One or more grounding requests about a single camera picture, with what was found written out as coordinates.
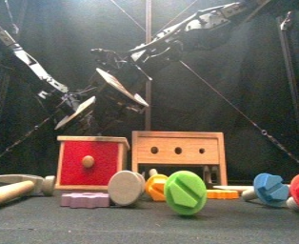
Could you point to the purple toy gear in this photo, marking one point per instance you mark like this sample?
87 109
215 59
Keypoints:
85 200

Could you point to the blue toy bolt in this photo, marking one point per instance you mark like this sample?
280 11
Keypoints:
271 190

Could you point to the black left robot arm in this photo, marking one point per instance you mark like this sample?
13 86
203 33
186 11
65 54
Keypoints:
28 63

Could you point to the dark metal frame post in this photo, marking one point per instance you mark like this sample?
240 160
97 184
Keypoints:
290 79

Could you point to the grey toy bolt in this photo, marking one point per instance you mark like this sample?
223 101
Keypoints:
126 188
154 172

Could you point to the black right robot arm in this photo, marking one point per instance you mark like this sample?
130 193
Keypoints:
206 25

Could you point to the wooden toy workbench with holes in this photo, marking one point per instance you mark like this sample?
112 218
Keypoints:
176 139

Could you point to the orange toy gear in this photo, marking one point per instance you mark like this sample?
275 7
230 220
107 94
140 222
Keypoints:
222 194

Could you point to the yellow toy bolt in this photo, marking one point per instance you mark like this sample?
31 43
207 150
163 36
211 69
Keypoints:
156 187

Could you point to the vertical metal frame pole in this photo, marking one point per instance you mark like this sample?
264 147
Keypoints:
148 19

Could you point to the green toy bolt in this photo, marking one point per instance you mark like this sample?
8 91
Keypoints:
184 193

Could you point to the wooden box with red drawer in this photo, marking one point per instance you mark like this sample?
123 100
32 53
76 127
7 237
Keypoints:
87 149

